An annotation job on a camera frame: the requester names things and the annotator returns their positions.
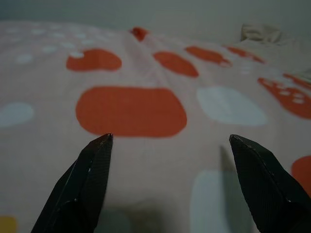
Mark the cream crumpled cloth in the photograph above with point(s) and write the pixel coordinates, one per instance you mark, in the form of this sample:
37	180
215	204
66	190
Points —
257	32

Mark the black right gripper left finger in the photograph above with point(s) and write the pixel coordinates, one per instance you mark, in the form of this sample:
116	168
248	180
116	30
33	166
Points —
80	194

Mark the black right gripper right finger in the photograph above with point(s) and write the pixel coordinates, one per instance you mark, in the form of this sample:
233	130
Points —
272	194

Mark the pink pillow orange white blobs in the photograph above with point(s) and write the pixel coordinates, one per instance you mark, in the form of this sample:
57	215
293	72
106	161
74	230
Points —
131	111

